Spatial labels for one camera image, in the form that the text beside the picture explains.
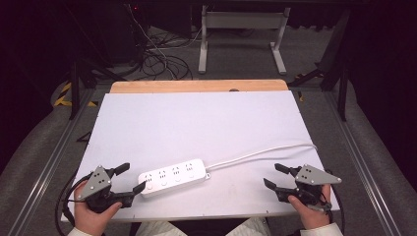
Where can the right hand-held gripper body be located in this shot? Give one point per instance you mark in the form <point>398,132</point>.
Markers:
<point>311,177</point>

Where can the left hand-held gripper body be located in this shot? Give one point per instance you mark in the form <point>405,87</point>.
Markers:
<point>96,183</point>

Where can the white power strip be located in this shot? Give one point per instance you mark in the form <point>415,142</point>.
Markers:
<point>173,177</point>

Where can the person's left hand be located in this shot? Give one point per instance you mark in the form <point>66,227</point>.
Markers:
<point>88,218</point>

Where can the person's right hand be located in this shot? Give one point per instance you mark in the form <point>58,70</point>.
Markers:
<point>313,216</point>

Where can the person's legs in white pants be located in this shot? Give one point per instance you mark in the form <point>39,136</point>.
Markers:
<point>164,228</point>

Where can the yellow black hazard tape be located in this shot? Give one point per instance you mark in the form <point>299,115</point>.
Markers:
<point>62,100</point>

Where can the black metal stand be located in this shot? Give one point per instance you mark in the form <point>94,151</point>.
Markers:
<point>74,88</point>
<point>342,88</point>

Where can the wooden board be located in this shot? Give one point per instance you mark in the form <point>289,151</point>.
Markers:
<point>196,86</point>

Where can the aluminium floor rail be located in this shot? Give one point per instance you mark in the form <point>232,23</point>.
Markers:
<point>49,164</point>
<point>360,164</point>

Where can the white metal table frame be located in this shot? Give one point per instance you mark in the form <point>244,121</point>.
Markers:
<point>242,20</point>

